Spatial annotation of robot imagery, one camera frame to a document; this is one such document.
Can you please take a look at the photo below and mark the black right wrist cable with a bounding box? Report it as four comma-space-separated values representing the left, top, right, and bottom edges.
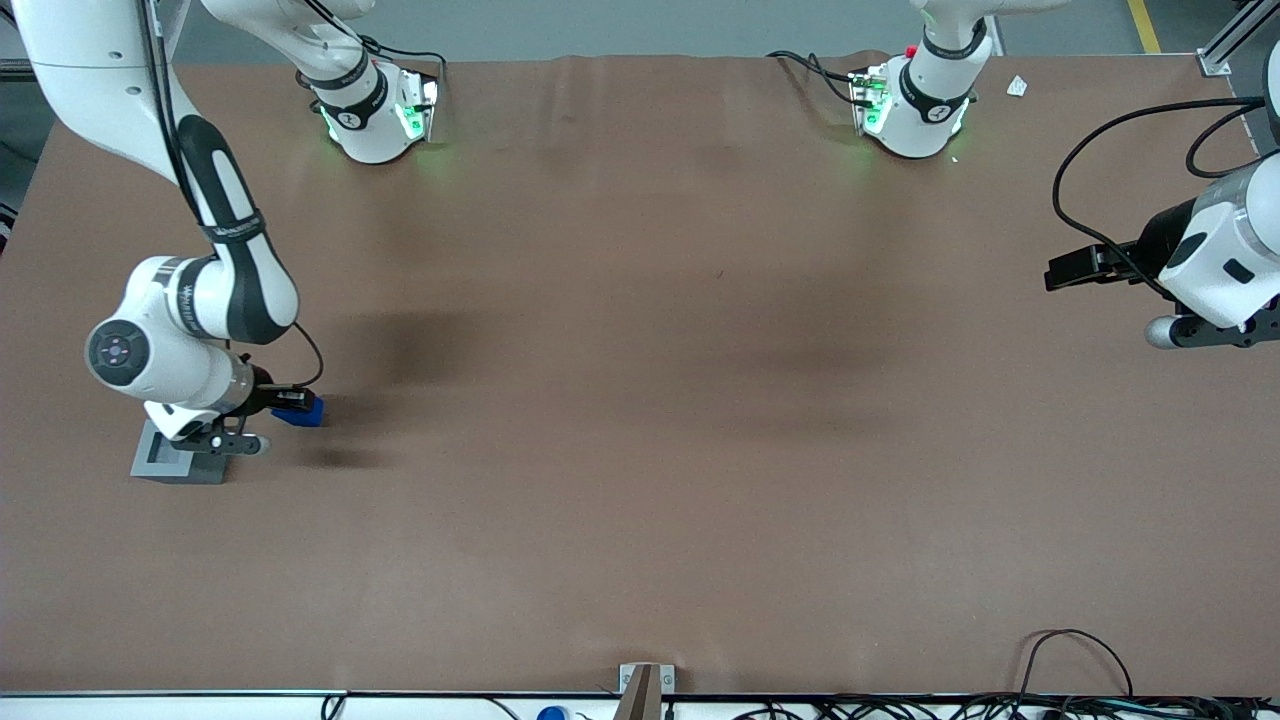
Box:
288, 322, 326, 391

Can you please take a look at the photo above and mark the black looped floor cable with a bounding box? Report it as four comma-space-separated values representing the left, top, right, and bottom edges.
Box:
1014, 628, 1135, 703

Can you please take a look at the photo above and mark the blue plastic insert part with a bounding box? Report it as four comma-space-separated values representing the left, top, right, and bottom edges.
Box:
270, 396, 326, 429

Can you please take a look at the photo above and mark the metal base connector plate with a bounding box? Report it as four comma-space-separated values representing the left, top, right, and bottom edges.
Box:
418, 66, 447, 144
849, 64, 891, 138

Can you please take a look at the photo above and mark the aluminium frame profile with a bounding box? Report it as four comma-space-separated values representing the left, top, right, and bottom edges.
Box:
1198, 0, 1280, 78

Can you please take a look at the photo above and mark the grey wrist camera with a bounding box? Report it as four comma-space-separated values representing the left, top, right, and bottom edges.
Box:
1144, 300, 1280, 350
183, 425, 273, 458

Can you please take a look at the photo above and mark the black left base cable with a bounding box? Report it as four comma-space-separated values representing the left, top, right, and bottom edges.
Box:
767, 49, 863, 107

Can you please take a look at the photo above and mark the short looped black arm cable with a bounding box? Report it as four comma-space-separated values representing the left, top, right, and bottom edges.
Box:
1185, 100, 1280, 181

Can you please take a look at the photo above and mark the tangled black cable bundle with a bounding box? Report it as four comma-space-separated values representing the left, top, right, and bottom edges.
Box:
730, 692, 1280, 720

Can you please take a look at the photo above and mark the black base cable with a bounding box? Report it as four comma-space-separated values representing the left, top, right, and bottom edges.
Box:
298, 0, 448, 91
767, 49, 863, 107

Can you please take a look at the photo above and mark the gray square base block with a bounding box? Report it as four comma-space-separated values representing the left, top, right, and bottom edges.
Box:
129, 418, 233, 487

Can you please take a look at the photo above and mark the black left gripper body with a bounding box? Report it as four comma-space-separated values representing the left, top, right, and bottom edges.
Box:
1135, 198, 1201, 297

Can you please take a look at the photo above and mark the table cover sheet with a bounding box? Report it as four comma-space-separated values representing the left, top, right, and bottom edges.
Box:
0, 50, 1280, 697

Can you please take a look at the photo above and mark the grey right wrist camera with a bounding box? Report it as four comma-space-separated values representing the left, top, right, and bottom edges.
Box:
183, 425, 273, 458

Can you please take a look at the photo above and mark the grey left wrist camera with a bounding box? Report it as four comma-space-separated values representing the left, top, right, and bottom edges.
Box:
1144, 300, 1280, 350

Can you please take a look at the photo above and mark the long black left arm cable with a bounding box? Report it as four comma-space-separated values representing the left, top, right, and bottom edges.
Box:
1051, 96, 1269, 301

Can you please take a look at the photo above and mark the black right base cable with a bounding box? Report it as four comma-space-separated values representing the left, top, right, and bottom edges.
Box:
298, 0, 448, 91

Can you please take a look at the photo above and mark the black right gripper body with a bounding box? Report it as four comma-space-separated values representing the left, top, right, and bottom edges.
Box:
233, 363, 289, 419

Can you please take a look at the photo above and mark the metal bracket with post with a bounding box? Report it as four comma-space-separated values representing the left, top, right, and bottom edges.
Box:
616, 662, 677, 720

